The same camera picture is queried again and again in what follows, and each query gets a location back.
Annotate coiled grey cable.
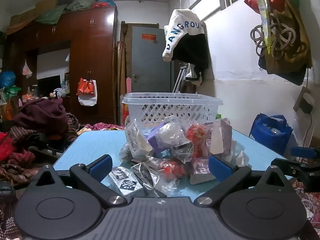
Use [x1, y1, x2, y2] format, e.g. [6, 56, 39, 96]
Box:
[251, 15, 302, 58]

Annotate pink plastic bag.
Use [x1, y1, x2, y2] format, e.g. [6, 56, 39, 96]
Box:
[22, 60, 33, 79]

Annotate small purple box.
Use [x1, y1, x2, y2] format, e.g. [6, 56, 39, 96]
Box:
[146, 124, 166, 153]

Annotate clear bag with round item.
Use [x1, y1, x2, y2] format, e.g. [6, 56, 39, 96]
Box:
[155, 116, 192, 148]

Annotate white garment with blue letters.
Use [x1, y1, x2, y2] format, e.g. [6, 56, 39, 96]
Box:
[162, 9, 207, 62]

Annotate floral printed blanket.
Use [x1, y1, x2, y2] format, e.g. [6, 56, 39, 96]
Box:
[77, 122, 125, 132]

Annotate red printed package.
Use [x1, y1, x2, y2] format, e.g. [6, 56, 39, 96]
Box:
[122, 102, 129, 127]

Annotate grey metal door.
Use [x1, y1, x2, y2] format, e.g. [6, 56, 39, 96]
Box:
[126, 26, 173, 93]

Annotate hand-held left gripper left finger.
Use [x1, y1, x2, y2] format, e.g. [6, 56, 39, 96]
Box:
[24, 154, 128, 208]

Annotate clear bag with white paper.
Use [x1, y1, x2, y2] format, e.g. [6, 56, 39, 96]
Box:
[124, 119, 153, 159]

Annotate blue fabric bag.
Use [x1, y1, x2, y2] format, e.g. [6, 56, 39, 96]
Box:
[249, 113, 293, 156]

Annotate purple box with white print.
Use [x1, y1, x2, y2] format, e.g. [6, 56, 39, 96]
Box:
[189, 157, 217, 185]

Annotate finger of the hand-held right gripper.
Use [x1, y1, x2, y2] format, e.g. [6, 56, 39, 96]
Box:
[291, 146, 320, 158]
[271, 157, 320, 192]

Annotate white plastic basket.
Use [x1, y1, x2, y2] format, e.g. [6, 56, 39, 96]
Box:
[122, 92, 224, 131]

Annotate black television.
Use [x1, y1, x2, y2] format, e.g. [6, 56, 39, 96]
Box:
[37, 75, 62, 97]

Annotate metal crutch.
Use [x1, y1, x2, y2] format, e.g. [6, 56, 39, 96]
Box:
[172, 64, 188, 93]

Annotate black hanging garment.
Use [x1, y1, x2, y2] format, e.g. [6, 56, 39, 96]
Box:
[172, 34, 209, 82]

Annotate red and white plastic bag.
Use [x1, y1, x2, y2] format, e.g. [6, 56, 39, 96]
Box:
[76, 78, 97, 106]

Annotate yellow green strip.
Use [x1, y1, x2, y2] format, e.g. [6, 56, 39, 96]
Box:
[252, 0, 272, 54]

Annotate black item in clear bag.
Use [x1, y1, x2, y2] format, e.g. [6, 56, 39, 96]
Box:
[170, 142, 194, 163]

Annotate wall charger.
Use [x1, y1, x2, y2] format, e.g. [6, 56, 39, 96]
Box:
[293, 86, 316, 113]

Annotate brown wooden wardrobe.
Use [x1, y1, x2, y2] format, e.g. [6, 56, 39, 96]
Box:
[4, 6, 118, 126]

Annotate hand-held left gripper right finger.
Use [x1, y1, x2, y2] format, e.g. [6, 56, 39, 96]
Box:
[194, 154, 298, 208]

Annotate hanging bags and cables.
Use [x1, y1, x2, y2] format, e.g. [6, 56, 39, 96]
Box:
[259, 5, 313, 86]

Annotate cardboard box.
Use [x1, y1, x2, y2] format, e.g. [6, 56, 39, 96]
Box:
[6, 0, 62, 34]

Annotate red wrapped packet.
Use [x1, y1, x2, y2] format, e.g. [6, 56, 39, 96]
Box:
[186, 124, 209, 158]

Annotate purple and white box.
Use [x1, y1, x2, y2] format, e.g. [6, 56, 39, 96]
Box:
[209, 118, 233, 155]

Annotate silver plastic bag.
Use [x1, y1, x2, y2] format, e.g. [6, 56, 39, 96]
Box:
[131, 162, 161, 191]

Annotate blue plastic bag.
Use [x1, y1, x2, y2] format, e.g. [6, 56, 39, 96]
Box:
[0, 70, 16, 89]

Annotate plaid cloth pile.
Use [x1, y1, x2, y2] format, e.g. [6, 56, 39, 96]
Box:
[0, 125, 62, 189]

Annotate red packet in clear bag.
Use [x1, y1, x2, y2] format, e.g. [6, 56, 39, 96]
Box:
[157, 157, 190, 181]

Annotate green cloth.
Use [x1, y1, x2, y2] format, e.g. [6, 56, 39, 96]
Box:
[35, 0, 97, 25]

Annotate black and white patterned box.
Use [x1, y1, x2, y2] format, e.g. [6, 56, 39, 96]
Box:
[108, 166, 148, 198]

